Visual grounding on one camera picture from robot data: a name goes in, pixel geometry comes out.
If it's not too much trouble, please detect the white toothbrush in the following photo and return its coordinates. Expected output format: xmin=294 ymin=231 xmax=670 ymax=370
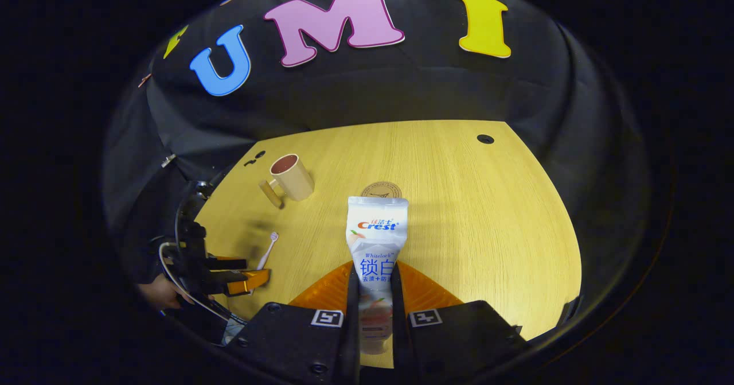
xmin=255 ymin=232 xmax=280 ymax=271

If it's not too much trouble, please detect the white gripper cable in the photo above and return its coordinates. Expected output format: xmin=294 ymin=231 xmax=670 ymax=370
xmin=159 ymin=242 xmax=248 ymax=324

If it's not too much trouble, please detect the round brown coaster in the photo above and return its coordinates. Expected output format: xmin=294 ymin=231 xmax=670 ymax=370
xmin=361 ymin=182 xmax=403 ymax=200

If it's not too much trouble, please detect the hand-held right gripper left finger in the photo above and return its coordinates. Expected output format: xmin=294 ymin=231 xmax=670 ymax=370
xmin=244 ymin=262 xmax=361 ymax=385

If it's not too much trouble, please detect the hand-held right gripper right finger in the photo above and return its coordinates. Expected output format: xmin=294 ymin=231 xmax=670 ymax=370
xmin=390 ymin=262 xmax=525 ymax=385

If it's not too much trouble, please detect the beige cup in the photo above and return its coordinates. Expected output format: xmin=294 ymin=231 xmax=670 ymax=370
xmin=259 ymin=154 xmax=315 ymax=209

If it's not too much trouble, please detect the white toothpaste tube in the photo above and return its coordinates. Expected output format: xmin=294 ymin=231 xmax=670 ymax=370
xmin=346 ymin=196 xmax=409 ymax=355

